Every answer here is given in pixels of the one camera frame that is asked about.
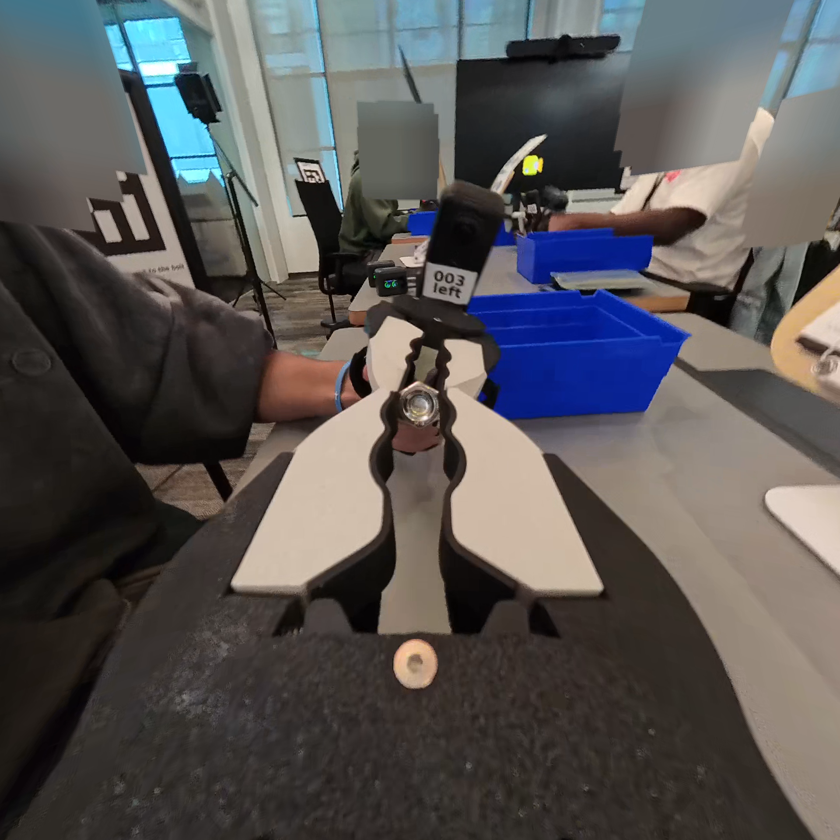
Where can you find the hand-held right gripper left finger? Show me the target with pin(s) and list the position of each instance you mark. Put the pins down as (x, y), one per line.
(309, 519)

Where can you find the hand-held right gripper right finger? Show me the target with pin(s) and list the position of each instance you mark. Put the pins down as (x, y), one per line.
(525, 519)

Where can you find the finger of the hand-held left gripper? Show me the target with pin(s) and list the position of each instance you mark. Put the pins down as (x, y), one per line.
(466, 365)
(391, 355)

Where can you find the silver hex nut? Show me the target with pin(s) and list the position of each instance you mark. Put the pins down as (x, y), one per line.
(400, 410)

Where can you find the blue plastic bin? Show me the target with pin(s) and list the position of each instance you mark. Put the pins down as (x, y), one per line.
(427, 223)
(584, 252)
(578, 355)

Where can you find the person's left forearm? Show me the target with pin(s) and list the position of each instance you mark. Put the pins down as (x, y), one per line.
(295, 387)

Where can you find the grey desk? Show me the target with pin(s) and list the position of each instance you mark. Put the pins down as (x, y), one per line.
(696, 525)

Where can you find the person's left hand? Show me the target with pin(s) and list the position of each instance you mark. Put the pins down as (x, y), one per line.
(420, 440)

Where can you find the blue wristband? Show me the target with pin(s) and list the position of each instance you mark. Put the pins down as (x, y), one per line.
(341, 387)

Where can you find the black digital timer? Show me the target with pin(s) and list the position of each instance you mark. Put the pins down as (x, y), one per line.
(387, 278)

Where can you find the black monitor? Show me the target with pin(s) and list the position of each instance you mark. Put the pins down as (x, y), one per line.
(538, 118)

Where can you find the grey metal plate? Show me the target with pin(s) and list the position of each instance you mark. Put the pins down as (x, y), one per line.
(597, 280)

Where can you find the small framed sign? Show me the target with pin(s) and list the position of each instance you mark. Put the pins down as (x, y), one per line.
(311, 171)

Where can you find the black white marker board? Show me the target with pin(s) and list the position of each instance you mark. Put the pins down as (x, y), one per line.
(138, 223)

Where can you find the denim jacket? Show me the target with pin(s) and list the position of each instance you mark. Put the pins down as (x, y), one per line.
(775, 282)

